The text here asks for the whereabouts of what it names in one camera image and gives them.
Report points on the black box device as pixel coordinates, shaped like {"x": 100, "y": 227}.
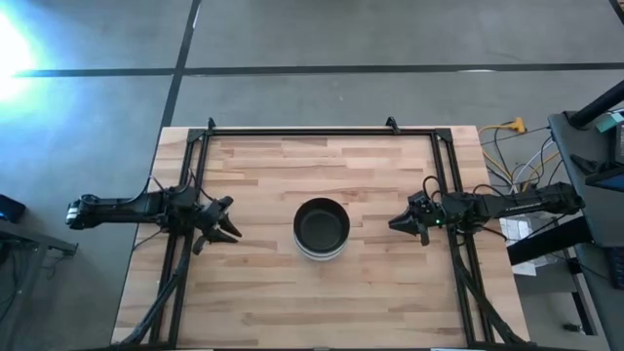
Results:
{"x": 11, "y": 208}

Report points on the white bowl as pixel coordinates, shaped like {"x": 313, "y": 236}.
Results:
{"x": 302, "y": 250}

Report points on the black aluminium table frame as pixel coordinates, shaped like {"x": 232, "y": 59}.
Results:
{"x": 317, "y": 131}

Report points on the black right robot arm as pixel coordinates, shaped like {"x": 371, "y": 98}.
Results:
{"x": 517, "y": 205}

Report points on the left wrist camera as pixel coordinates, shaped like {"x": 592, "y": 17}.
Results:
{"x": 222, "y": 206}

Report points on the black pole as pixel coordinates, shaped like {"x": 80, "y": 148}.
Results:
{"x": 597, "y": 105}

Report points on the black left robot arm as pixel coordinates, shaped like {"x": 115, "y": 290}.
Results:
{"x": 117, "y": 209}

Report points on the yellow extension plug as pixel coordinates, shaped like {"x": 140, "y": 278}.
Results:
{"x": 518, "y": 125}

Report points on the grey equipment cart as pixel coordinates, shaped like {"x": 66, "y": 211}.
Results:
{"x": 580, "y": 205}

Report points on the teal box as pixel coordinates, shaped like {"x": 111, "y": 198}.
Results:
{"x": 609, "y": 122}

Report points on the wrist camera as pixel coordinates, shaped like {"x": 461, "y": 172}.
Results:
{"x": 222, "y": 206}
{"x": 421, "y": 201}

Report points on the dark grey bowl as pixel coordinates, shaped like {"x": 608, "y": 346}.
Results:
{"x": 322, "y": 226}

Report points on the white paper sheets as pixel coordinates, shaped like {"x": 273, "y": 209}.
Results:
{"x": 519, "y": 234}

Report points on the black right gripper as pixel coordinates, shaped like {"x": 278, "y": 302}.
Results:
{"x": 429, "y": 222}

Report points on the black frame clamp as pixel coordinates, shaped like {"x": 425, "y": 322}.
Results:
{"x": 392, "y": 125}
{"x": 211, "y": 123}

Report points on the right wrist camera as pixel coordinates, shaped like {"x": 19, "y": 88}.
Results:
{"x": 421, "y": 201}

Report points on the black cart leg beam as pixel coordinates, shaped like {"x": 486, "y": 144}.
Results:
{"x": 546, "y": 244}

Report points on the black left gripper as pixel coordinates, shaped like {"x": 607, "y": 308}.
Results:
{"x": 205, "y": 229}

